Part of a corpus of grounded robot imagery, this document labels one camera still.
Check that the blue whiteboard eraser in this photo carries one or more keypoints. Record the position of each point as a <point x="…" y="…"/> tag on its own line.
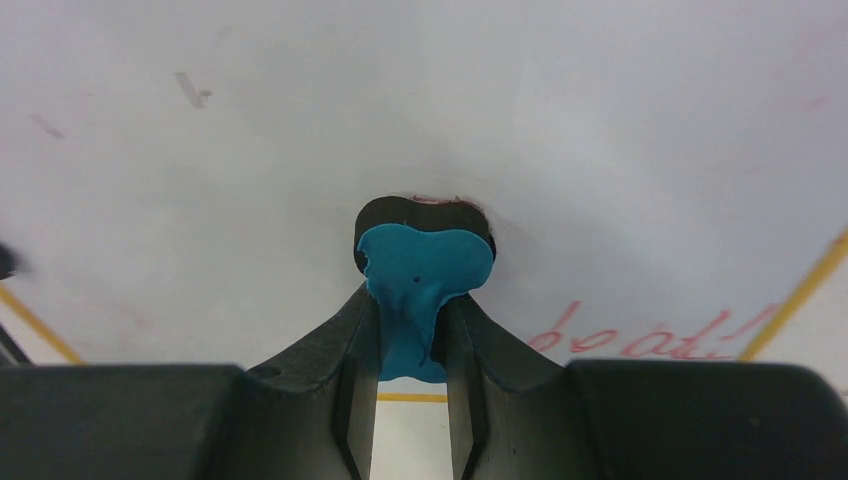
<point x="416" y="255"/>

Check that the yellow framed whiteboard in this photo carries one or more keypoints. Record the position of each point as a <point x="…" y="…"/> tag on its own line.
<point x="181" y="178"/>

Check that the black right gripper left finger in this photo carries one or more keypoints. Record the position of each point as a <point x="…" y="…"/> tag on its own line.
<point x="306" y="413"/>

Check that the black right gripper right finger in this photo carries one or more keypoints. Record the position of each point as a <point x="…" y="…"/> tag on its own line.
<point x="515" y="414"/>

